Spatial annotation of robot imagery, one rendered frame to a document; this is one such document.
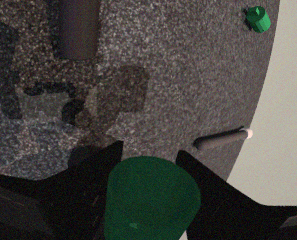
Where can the dark grey metal pipe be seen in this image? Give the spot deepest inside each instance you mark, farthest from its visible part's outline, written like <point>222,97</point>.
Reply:
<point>78,28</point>

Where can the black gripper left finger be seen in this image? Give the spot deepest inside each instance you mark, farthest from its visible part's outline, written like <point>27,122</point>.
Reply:
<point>66,206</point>

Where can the dark post with grey cap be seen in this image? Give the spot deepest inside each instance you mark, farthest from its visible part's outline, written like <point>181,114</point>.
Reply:
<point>80,155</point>

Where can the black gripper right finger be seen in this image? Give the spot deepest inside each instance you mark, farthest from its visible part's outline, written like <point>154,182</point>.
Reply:
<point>228,214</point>

